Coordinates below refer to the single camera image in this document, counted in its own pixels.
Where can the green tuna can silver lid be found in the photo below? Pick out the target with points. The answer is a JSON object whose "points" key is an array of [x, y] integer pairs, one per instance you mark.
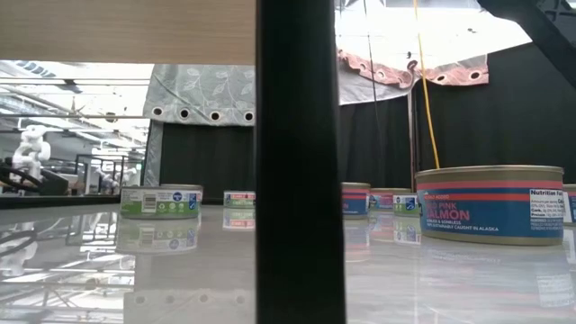
{"points": [[238, 199], [160, 203]]}

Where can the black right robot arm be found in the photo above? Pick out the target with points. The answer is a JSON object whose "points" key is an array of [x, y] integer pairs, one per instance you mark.
{"points": [[553, 40]]}

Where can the small white robot arm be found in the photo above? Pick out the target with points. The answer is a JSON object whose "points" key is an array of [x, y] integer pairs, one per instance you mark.
{"points": [[107, 176]]}

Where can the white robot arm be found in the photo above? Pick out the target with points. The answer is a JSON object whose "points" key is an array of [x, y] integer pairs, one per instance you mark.
{"points": [[31, 150]]}

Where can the black shelf side panel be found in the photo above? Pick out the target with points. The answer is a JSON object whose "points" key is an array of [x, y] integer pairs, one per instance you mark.
{"points": [[299, 180]]}

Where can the light wooden shelf board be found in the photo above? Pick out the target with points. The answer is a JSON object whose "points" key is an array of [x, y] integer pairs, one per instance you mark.
{"points": [[126, 31]]}

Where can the black curtain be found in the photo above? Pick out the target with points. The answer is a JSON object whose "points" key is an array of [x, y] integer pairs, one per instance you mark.
{"points": [[373, 144], [207, 157], [504, 117]]}

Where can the grey leaf-pattern curtain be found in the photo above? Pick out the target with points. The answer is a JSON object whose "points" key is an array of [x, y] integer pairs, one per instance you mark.
{"points": [[202, 90]]}

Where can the grey stand pole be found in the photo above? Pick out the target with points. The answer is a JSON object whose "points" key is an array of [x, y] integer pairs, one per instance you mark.
{"points": [[410, 144]]}

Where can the pink eyelet curtain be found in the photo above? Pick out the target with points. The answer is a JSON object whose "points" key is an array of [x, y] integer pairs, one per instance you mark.
{"points": [[456, 72]]}

